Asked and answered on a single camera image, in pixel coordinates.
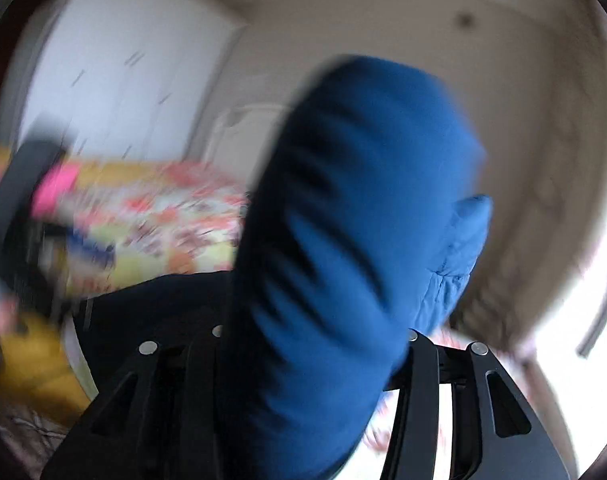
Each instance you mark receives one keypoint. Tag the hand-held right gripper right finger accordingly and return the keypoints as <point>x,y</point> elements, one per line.
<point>483,400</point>

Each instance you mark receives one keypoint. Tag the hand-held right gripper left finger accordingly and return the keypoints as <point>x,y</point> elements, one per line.
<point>148,395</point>

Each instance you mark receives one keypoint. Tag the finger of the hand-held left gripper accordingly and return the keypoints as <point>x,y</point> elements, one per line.
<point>90,252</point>

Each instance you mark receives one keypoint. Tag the blue puffer jacket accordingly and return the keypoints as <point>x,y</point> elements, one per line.
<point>353,210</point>

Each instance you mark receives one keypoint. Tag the floral bed sheet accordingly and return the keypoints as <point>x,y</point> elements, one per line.
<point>168,220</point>

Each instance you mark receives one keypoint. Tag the yellow cloth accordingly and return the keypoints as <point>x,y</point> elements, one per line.
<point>38,375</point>

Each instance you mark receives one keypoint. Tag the white wardrobe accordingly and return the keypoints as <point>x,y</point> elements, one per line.
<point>123,75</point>

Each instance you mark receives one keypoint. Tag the white bed headboard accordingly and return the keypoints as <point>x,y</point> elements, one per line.
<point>243,135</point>

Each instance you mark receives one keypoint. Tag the beige curtain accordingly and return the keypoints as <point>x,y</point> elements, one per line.
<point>548,210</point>

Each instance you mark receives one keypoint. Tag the dark window frame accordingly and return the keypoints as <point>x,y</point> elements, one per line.
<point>601,310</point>

